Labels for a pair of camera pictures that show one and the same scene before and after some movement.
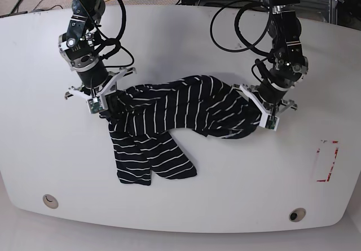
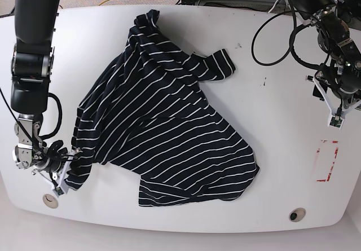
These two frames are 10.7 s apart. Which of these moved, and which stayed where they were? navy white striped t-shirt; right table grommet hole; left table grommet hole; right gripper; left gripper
Moved: right gripper; left gripper; navy white striped t-shirt
Stayed: left table grommet hole; right table grommet hole
